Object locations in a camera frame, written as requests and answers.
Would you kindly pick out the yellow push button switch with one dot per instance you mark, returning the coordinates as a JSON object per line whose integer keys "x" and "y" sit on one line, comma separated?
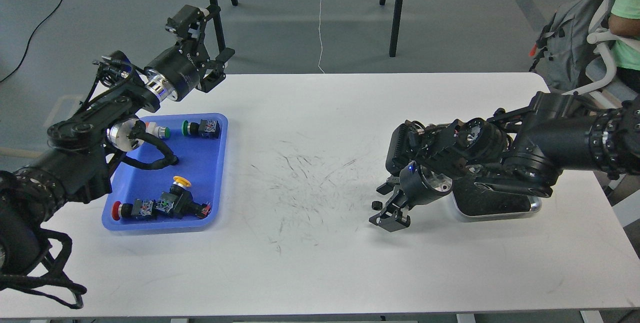
{"x": 180, "y": 188}

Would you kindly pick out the blue plastic tray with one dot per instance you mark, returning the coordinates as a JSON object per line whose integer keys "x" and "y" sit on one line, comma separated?
{"x": 201, "y": 161}

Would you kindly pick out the red push button switch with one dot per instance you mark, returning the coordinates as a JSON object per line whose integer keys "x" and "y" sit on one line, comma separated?
{"x": 141, "y": 210}

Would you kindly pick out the green push button switch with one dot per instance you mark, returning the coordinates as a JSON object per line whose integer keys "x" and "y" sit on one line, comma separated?
{"x": 206, "y": 128}

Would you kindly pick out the silver metal tray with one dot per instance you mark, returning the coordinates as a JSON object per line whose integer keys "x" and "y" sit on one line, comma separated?
{"x": 475, "y": 204}

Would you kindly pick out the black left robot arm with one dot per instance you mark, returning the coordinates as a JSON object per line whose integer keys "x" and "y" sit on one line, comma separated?
{"x": 87, "y": 148}

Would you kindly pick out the orange white push button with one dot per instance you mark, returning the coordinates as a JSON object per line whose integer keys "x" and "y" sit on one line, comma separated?
{"x": 160, "y": 131}

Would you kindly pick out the white chair frame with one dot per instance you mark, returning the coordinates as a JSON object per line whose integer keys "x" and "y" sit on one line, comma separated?
{"x": 606, "y": 88}

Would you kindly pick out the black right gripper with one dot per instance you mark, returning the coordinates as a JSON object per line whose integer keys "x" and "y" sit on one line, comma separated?
{"x": 415, "y": 185}

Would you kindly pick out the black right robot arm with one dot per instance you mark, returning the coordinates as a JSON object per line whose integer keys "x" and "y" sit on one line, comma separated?
{"x": 503, "y": 162}

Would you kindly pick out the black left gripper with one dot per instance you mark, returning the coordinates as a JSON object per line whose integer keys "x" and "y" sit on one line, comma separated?
{"x": 177, "y": 70}

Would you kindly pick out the grey backpack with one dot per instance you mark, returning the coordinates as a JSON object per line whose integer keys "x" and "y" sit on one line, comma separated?
{"x": 561, "y": 52}

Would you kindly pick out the person in green shirt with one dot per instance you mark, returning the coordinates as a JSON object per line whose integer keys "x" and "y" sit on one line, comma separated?
{"x": 624, "y": 21}

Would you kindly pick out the black switch with red terminals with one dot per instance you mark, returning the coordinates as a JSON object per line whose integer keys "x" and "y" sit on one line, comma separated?
{"x": 178, "y": 205}

